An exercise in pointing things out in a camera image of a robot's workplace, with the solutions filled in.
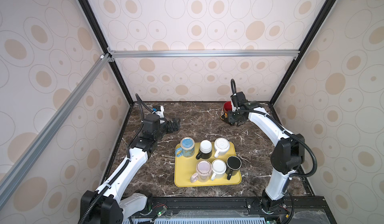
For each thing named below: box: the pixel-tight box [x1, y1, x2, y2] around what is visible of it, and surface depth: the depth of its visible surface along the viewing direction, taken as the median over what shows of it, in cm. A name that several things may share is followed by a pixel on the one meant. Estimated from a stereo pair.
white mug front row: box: [211, 159, 227, 181], surface depth 81 cm
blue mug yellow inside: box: [175, 137, 195, 158], surface depth 87 cm
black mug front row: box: [225, 155, 242, 181], surface depth 80 cm
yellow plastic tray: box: [174, 142, 242, 187], surface depth 83 cm
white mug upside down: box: [214, 137, 230, 159], surface depth 89 cm
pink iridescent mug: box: [190, 160, 212, 183], surface depth 77 cm
